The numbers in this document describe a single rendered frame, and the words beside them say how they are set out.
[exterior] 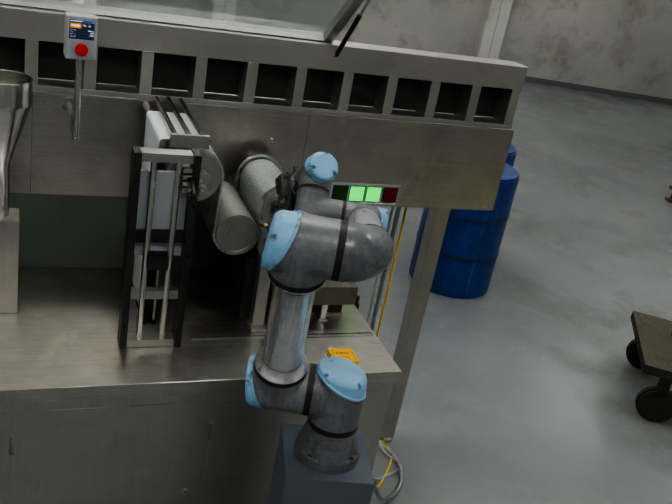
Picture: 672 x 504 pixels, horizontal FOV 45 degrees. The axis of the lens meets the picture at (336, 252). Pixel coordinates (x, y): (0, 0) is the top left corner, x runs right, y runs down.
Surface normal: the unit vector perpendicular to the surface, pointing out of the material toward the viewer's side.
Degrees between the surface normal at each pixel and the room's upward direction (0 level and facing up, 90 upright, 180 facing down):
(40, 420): 90
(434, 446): 0
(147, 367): 0
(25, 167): 90
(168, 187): 90
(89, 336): 0
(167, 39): 90
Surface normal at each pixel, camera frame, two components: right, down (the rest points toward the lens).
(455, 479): 0.18, -0.90
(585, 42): 0.11, 0.42
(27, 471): 0.33, 0.44
